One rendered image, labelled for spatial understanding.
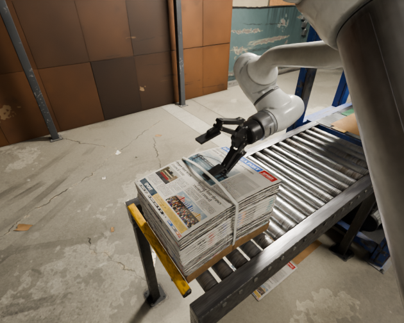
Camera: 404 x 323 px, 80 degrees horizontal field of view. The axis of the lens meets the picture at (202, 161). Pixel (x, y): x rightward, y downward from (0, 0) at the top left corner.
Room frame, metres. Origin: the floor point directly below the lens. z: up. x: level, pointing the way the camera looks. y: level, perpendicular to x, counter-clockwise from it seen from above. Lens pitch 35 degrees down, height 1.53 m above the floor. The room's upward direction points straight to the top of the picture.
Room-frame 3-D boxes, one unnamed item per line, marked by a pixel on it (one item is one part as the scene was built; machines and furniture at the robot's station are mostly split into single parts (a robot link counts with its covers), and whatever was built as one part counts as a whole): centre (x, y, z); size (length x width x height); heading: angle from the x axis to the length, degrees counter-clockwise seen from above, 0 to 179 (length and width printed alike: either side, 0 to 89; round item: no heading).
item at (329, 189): (0.97, -0.49, 0.77); 0.47 x 0.05 x 0.05; 35
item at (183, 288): (0.52, 0.17, 0.81); 0.43 x 0.03 x 0.02; 35
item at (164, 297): (0.73, 0.29, 0.01); 0.14 x 0.13 x 0.01; 35
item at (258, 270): (0.69, -0.52, 0.74); 1.34 x 0.05 x 0.12; 125
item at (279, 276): (0.91, -0.41, 0.00); 0.37 x 0.28 x 0.01; 125
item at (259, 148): (1.10, -0.23, 0.74); 1.34 x 0.05 x 0.12; 125
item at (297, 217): (0.82, -0.28, 0.77); 0.47 x 0.05 x 0.05; 35
